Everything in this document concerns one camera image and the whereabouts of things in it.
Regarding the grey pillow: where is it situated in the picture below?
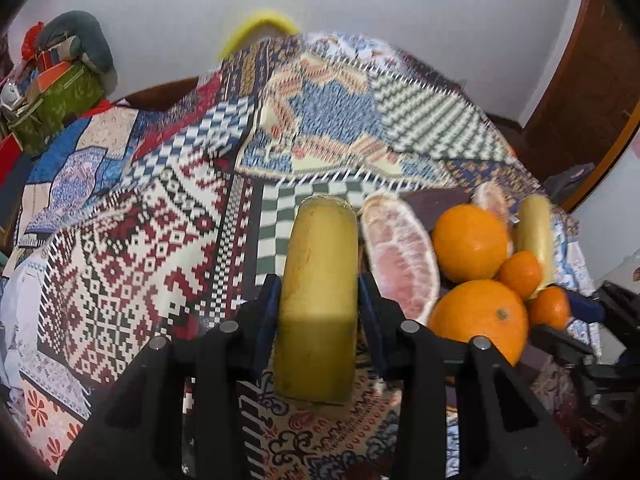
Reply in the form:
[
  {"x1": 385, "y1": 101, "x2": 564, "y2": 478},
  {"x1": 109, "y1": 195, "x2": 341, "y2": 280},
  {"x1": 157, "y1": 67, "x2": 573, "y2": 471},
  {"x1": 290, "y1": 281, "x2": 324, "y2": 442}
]
[{"x1": 37, "y1": 10, "x2": 118, "y2": 97}]

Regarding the grey bag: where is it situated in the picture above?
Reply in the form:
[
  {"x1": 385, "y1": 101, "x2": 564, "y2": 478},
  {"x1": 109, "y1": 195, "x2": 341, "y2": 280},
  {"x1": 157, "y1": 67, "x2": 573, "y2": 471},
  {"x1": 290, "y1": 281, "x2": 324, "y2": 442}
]
[{"x1": 545, "y1": 164, "x2": 594, "y2": 206}]

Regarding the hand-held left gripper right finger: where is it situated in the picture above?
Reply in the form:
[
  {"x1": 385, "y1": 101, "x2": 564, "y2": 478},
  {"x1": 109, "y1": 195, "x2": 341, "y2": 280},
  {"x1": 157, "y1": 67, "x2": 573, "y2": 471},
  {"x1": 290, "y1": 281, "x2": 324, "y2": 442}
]
[{"x1": 357, "y1": 272, "x2": 586, "y2": 480}]

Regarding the green fabric bag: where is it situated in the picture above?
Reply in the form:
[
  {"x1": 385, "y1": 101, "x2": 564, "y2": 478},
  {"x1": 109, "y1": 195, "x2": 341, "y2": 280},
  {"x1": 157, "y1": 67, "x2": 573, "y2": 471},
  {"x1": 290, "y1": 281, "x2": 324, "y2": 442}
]
[{"x1": 5, "y1": 62, "x2": 106, "y2": 154}]

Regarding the red flat box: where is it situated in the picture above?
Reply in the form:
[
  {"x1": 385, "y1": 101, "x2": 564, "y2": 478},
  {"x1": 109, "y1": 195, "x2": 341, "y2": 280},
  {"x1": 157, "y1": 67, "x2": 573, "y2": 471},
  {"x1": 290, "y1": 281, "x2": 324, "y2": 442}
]
[{"x1": 0, "y1": 135, "x2": 34, "y2": 187}]

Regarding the wooden door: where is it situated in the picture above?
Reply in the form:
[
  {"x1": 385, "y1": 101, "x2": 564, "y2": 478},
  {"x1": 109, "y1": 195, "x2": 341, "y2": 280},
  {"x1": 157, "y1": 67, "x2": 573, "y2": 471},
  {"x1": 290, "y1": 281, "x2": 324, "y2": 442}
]
[{"x1": 520, "y1": 0, "x2": 640, "y2": 212}]

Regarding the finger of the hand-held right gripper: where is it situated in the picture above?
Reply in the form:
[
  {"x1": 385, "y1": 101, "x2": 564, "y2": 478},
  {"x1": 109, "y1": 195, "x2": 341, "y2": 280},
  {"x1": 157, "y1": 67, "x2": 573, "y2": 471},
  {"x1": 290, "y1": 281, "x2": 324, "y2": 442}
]
[
  {"x1": 565, "y1": 280, "x2": 640, "y2": 323},
  {"x1": 530, "y1": 324, "x2": 608, "y2": 362}
]

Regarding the orange box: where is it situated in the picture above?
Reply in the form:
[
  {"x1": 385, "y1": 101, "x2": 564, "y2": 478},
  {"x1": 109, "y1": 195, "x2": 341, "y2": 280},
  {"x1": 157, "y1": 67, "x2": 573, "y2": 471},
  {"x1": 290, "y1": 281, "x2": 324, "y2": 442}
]
[{"x1": 36, "y1": 62, "x2": 72, "y2": 89}]

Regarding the small tangerine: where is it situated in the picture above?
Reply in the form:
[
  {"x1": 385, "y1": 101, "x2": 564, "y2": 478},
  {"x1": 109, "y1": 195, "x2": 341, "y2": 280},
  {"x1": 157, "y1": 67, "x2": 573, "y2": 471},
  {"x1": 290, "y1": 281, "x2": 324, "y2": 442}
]
[
  {"x1": 527, "y1": 286, "x2": 572, "y2": 331},
  {"x1": 497, "y1": 251, "x2": 544, "y2": 301}
]

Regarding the red cloth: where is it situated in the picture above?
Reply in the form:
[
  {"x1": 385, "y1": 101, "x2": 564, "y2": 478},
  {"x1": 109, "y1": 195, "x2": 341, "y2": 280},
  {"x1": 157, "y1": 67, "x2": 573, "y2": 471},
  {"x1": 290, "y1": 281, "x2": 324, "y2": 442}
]
[{"x1": 20, "y1": 22, "x2": 47, "y2": 57}]

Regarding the yellow banana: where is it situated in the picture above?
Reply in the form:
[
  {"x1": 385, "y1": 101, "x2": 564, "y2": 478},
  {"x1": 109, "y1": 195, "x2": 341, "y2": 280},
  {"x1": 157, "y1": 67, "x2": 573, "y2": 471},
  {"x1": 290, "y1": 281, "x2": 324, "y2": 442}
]
[{"x1": 515, "y1": 195, "x2": 556, "y2": 301}]

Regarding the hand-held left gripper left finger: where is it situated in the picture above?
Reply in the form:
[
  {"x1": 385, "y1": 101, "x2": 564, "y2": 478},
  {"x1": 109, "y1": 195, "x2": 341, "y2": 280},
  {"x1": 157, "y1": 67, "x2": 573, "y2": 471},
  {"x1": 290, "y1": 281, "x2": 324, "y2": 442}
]
[{"x1": 57, "y1": 274, "x2": 283, "y2": 480}]

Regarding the patchwork printed blanket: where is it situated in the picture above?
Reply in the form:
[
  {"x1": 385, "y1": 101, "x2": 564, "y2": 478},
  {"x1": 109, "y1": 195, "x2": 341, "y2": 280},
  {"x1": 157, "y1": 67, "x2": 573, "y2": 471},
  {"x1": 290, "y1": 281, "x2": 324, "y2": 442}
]
[{"x1": 0, "y1": 32, "x2": 601, "y2": 480}]

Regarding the peeled pink pomelo segment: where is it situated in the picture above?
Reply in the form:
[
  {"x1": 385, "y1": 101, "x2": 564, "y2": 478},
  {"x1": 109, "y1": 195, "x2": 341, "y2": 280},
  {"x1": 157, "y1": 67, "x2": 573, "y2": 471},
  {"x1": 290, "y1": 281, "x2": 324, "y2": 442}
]
[
  {"x1": 472, "y1": 181, "x2": 514, "y2": 227},
  {"x1": 361, "y1": 191, "x2": 441, "y2": 327}
]

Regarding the pomelo wedge with yellow peel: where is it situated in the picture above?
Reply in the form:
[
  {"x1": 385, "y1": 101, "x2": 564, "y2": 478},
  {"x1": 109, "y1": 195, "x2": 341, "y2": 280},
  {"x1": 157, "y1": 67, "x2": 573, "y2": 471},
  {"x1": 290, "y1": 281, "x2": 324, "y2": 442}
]
[{"x1": 272, "y1": 195, "x2": 360, "y2": 406}]

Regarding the yellow fuzzy ring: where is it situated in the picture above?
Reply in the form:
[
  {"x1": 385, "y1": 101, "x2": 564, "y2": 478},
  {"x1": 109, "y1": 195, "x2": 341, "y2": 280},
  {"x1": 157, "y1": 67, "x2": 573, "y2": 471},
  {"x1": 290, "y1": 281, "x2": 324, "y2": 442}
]
[{"x1": 220, "y1": 8, "x2": 301, "y2": 58}]

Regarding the large orange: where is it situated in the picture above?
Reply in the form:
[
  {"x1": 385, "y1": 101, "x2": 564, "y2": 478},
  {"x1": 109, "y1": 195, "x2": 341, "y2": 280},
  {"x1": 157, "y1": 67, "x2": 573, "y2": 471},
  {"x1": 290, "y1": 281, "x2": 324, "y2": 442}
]
[
  {"x1": 428, "y1": 280, "x2": 530, "y2": 367},
  {"x1": 431, "y1": 204, "x2": 511, "y2": 284}
]

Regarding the wooden bed frame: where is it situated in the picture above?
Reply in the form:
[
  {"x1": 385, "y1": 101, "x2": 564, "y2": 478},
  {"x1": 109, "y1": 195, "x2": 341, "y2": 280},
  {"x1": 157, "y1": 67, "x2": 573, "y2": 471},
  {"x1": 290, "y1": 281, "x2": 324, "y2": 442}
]
[{"x1": 112, "y1": 76, "x2": 207, "y2": 112}]

